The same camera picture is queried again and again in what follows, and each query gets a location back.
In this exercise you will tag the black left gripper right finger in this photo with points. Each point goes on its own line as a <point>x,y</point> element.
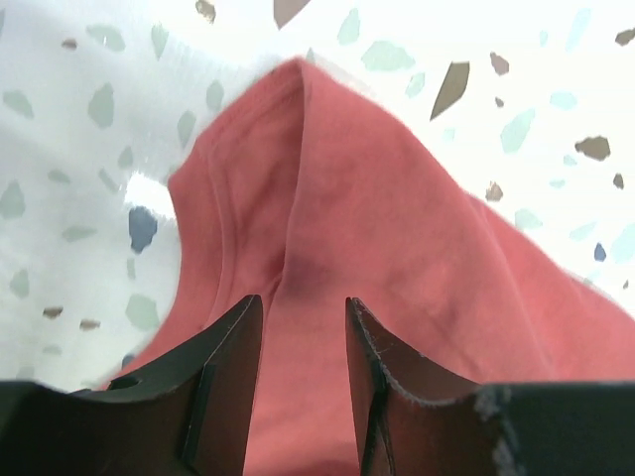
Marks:
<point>415,417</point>

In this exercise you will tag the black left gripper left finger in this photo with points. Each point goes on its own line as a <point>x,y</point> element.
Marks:
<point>186,413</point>

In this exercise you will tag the salmon pink t shirt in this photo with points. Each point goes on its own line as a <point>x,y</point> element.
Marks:
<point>305,193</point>

